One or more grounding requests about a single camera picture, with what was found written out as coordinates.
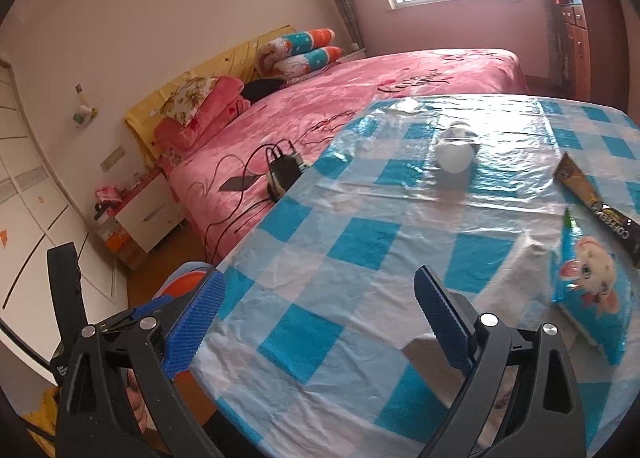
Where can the pink folded blanket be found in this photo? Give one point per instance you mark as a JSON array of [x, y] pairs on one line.
[[220, 107]]

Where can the blue cartoon wet wipes packet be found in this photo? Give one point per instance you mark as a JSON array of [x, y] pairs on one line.
[[590, 283]]

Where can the orange box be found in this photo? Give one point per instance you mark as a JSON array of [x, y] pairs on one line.
[[111, 238]]

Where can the brown wooden cabinet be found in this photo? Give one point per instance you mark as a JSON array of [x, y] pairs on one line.
[[595, 52]]

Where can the black power adapter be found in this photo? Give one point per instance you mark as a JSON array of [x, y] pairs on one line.
[[282, 170]]

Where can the teal orange cartoon pillow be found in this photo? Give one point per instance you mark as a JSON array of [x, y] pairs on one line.
[[300, 40], [315, 60]]

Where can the floral pillow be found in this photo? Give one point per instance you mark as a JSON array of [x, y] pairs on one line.
[[187, 97]]

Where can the pink bed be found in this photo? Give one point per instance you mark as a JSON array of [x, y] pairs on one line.
[[400, 72]]

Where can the hanging wall ornament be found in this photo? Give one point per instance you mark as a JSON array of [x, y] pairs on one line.
[[82, 113]]

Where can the black cloth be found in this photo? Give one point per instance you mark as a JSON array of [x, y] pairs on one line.
[[262, 90]]

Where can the yellow cloth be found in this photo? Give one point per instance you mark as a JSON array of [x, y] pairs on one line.
[[45, 413]]

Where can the white wardrobe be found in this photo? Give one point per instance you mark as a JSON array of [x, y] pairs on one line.
[[30, 177]]

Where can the white plastic bottle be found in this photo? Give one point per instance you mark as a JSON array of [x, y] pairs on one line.
[[455, 152]]

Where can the blue white checked tablecloth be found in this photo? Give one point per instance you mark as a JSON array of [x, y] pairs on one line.
[[350, 198]]

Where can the clear plastic wrapper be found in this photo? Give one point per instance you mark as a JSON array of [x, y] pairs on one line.
[[407, 106]]

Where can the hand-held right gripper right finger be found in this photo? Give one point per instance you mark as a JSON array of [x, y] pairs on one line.
[[440, 323]]

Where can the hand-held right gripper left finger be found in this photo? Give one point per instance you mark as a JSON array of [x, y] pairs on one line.
[[195, 323]]

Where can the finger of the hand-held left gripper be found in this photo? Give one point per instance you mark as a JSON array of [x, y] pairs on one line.
[[65, 293], [145, 309]]

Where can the wall socket strip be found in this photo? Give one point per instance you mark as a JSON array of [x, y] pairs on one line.
[[112, 158]]

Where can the yellow headboard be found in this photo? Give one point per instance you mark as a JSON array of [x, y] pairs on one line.
[[220, 62]]

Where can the pink item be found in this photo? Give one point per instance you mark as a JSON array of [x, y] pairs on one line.
[[107, 194]]

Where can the red white nightstand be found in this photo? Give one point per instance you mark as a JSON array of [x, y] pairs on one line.
[[145, 218]]

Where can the brown coffee stick packet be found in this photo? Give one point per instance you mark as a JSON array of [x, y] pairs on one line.
[[580, 182]]

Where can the black phone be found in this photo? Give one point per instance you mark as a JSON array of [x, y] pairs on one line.
[[237, 183]]

